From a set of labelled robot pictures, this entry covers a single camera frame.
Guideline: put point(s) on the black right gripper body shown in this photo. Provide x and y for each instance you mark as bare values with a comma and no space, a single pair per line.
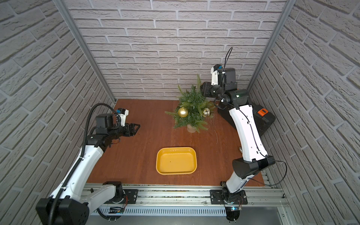
210,90

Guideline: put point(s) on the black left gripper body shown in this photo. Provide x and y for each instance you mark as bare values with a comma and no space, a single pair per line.
128,130

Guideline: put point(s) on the shiny gold ball ornament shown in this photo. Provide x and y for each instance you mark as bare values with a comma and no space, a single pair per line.
206,112

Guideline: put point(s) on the matte gold ball ornament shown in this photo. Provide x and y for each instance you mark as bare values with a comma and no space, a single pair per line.
183,112

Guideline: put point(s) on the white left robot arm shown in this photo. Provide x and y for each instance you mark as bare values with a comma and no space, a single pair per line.
66,205

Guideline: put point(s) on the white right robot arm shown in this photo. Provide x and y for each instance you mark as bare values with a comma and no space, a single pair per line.
233,104

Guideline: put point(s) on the small green christmas tree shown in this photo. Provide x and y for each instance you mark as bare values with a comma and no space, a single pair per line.
193,100

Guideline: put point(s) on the yellow plastic tray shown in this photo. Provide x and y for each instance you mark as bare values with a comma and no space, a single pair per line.
176,161

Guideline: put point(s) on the black plastic tool case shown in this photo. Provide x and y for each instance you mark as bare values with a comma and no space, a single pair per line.
262,117

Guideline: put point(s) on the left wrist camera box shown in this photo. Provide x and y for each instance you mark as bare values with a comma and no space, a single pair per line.
121,115

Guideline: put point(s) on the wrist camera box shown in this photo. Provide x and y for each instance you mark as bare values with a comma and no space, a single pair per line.
121,115
217,75

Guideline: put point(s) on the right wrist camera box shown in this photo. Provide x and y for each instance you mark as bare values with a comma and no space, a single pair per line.
217,75

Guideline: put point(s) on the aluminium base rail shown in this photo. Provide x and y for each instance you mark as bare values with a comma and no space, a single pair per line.
172,200

